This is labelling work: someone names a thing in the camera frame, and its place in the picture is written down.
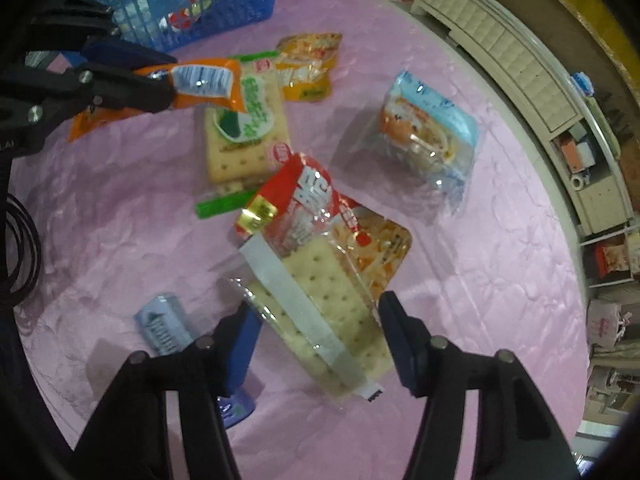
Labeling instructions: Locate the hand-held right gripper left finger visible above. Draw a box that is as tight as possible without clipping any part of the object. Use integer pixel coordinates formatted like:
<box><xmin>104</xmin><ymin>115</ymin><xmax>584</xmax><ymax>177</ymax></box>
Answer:
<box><xmin>74</xmin><ymin>304</ymin><xmax>264</xmax><ymax>480</ymax></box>

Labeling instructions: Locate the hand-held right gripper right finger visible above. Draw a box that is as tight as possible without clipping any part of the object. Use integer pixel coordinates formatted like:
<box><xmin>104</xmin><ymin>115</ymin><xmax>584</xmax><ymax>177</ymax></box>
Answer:
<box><xmin>378</xmin><ymin>291</ymin><xmax>593</xmax><ymax>480</ymax></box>

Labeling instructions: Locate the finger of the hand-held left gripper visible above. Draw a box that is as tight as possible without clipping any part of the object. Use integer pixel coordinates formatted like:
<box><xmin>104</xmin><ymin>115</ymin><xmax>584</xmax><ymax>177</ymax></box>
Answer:
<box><xmin>0</xmin><ymin>66</ymin><xmax>177</xmax><ymax>157</ymax></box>
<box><xmin>27</xmin><ymin>0</ymin><xmax>177</xmax><ymax>71</ymax></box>

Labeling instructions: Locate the red white snack packet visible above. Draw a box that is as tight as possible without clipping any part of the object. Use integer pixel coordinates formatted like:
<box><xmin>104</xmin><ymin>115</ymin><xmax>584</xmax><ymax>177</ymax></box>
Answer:
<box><xmin>167</xmin><ymin>9</ymin><xmax>197</xmax><ymax>32</ymax></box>

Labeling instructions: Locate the clear red-label cracker packet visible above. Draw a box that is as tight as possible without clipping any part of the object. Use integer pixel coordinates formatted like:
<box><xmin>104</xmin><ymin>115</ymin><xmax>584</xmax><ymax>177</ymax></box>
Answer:
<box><xmin>221</xmin><ymin>151</ymin><xmax>394</xmax><ymax>404</ymax></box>

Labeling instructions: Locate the small grey-blue snack packet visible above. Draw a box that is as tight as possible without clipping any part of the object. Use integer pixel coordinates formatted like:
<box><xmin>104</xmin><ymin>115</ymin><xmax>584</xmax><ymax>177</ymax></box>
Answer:
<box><xmin>133</xmin><ymin>292</ymin><xmax>257</xmax><ymax>429</ymax></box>

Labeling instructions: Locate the green cracker packet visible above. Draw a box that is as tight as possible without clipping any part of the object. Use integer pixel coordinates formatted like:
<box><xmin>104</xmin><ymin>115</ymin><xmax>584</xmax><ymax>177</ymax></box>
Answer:
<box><xmin>195</xmin><ymin>50</ymin><xmax>292</xmax><ymax>222</ymax></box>

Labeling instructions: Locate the pink quilted table cover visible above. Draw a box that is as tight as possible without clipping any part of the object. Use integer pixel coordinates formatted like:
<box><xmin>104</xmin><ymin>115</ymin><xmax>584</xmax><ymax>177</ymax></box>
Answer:
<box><xmin>10</xmin><ymin>0</ymin><xmax>593</xmax><ymax>480</ymax></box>

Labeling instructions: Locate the yellow noodle snack packet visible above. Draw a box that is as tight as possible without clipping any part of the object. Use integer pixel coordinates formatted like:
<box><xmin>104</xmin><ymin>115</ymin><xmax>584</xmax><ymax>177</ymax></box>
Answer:
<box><xmin>275</xmin><ymin>32</ymin><xmax>344</xmax><ymax>104</ymax></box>

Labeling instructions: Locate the pink tote bag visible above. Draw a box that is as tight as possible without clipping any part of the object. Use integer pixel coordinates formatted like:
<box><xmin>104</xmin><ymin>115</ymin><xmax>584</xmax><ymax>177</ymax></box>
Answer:
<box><xmin>587</xmin><ymin>299</ymin><xmax>637</xmax><ymax>349</ymax></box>

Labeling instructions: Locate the blue bread packet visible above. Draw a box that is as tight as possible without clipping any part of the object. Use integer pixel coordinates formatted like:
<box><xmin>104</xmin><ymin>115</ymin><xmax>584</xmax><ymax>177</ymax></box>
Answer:
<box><xmin>349</xmin><ymin>70</ymin><xmax>481</xmax><ymax>217</ymax></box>

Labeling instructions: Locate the white metal shelf rack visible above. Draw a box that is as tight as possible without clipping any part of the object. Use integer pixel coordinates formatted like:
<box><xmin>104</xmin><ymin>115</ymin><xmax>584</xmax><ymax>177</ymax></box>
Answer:
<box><xmin>579</xmin><ymin>229</ymin><xmax>640</xmax><ymax>288</ymax></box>

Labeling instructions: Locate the cat picture box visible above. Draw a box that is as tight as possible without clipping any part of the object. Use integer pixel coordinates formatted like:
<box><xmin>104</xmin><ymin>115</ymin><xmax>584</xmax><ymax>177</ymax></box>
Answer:
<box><xmin>597</xmin><ymin>242</ymin><xmax>632</xmax><ymax>277</ymax></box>

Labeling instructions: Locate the orange box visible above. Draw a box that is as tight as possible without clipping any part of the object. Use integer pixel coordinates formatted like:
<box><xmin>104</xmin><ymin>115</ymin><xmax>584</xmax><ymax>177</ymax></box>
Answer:
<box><xmin>560</xmin><ymin>137</ymin><xmax>597</xmax><ymax>171</ymax></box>

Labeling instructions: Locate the cream TV cabinet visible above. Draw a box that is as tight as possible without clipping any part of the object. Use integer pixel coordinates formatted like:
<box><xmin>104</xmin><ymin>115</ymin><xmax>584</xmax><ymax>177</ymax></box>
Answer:
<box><xmin>411</xmin><ymin>0</ymin><xmax>634</xmax><ymax>237</ymax></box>

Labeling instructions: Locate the blue tissue box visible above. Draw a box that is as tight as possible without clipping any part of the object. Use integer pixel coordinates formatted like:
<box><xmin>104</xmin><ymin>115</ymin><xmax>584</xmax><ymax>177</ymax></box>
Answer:
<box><xmin>570</xmin><ymin>72</ymin><xmax>597</xmax><ymax>97</ymax></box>

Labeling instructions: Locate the black cable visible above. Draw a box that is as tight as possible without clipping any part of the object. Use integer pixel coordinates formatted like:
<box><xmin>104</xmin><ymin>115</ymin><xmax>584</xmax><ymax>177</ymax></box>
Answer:
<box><xmin>0</xmin><ymin>191</ymin><xmax>44</xmax><ymax>307</ymax></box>

